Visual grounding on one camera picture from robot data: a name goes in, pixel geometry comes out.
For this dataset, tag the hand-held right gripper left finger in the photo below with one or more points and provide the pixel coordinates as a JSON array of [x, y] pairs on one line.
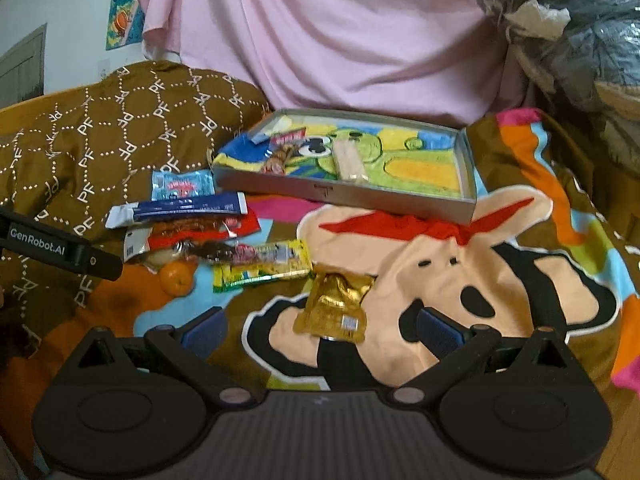
[[205, 331]]

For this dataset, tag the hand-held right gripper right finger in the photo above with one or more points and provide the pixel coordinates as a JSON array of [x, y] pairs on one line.
[[440, 332]]

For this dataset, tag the dark candy packet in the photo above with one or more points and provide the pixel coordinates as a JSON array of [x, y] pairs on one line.
[[220, 252]]

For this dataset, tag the yellow-green snack packet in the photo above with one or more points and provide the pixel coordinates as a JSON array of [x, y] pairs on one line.
[[265, 275]]

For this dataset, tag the round cake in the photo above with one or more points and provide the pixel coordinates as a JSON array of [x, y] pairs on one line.
[[162, 258]]

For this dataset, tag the gold snack packet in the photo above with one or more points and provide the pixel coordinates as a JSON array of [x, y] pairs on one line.
[[330, 305]]

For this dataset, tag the long blue-white snack packet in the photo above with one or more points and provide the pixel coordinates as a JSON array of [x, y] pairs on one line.
[[190, 207]]

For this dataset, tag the grey metal tray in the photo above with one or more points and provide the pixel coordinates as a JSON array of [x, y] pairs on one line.
[[350, 195]]

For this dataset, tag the colourful cartoon blanket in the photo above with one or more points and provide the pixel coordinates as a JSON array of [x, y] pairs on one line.
[[425, 280]]

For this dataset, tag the orange mandarin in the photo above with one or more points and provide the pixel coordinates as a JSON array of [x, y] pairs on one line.
[[177, 280]]

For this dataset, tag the red snack packet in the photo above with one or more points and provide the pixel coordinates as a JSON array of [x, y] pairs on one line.
[[200, 232]]

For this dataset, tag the brown patterned blanket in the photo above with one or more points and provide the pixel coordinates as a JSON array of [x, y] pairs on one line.
[[100, 135]]

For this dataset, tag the light blue snack packet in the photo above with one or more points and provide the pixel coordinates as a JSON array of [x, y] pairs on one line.
[[182, 187]]

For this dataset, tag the colourful drawn tray liner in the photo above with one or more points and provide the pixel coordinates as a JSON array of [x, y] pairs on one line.
[[420, 170]]

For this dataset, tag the grey door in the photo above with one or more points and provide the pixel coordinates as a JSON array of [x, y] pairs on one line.
[[20, 70]]

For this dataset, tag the cookie snack packet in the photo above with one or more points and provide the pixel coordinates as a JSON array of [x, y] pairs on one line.
[[280, 157]]

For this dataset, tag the cream wafer bar packet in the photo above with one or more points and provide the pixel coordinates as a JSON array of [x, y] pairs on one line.
[[350, 160]]

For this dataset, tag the pink cloth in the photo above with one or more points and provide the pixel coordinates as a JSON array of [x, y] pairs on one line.
[[325, 35]]

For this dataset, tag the pile of clothes and bags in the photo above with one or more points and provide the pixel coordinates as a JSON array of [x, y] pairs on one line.
[[565, 35]]

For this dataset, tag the wall poster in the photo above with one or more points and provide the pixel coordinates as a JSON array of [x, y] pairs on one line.
[[122, 15]]

